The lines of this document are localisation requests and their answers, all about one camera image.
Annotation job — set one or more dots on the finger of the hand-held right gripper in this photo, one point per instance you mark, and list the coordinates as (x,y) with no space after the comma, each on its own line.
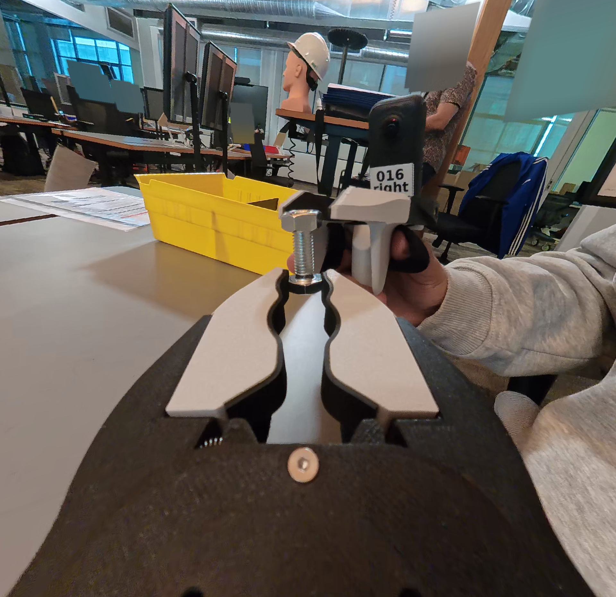
(308,202)
(370,207)

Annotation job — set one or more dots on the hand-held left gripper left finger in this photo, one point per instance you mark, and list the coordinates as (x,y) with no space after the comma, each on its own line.
(231,347)

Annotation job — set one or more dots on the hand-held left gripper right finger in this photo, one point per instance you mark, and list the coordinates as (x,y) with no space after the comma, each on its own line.
(375,351)

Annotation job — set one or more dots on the silver hex nut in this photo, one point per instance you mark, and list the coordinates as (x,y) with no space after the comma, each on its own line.
(301,220)

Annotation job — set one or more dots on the silver bolt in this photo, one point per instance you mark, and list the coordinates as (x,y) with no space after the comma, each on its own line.
(303,253)

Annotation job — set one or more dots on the person's right forearm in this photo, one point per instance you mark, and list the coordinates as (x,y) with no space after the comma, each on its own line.
(529,318)

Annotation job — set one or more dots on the blue-legged standing desk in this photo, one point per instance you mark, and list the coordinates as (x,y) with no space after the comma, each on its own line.
(332,120)

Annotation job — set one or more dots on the grey desk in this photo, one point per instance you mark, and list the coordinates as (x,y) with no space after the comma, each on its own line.
(72,327)

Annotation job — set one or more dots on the long wooden desk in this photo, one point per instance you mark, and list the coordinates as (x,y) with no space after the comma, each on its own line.
(144,147)
(24,120)

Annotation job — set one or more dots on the person's right hand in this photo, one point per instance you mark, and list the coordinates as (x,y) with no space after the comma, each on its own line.
(418,289)

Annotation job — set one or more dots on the stack of blue folders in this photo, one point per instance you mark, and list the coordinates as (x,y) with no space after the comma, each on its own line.
(351,99)

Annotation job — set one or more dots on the yellow plastic bin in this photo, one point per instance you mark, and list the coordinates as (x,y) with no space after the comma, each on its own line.
(207,217)

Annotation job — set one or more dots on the black office chair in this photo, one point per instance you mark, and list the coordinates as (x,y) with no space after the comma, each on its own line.
(486,202)
(553,217)

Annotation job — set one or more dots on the black monitor stand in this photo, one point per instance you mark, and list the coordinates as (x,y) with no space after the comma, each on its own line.
(192,130)
(224,135)

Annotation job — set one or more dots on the black round floor lamp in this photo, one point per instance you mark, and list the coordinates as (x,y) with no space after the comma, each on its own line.
(347,39)

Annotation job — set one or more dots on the mannequin head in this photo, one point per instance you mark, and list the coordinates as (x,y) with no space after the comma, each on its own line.
(296,87)

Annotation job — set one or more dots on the medium black monitor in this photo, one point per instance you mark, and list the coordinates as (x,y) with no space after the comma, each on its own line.
(260,96)

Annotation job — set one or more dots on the white hard hat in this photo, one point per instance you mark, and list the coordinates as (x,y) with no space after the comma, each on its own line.
(313,53)

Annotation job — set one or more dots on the blue striped jacket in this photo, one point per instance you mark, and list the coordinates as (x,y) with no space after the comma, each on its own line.
(529,202)

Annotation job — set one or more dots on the large black monitor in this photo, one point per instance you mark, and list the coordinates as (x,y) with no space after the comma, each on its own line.
(180,63)
(216,87)

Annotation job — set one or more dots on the small black monitor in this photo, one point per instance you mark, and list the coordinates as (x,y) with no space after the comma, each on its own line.
(154,101)

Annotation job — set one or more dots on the laminated paper sheet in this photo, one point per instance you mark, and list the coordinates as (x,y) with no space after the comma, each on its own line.
(82,205)

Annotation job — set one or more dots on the person's grey sweatshirt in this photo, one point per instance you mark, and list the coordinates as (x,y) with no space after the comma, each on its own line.
(577,462)

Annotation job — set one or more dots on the grey leaning board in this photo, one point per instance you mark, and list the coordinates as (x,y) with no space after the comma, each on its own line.
(67,168)

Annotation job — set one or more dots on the wooden post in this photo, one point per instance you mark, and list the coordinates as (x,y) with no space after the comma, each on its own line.
(486,53)

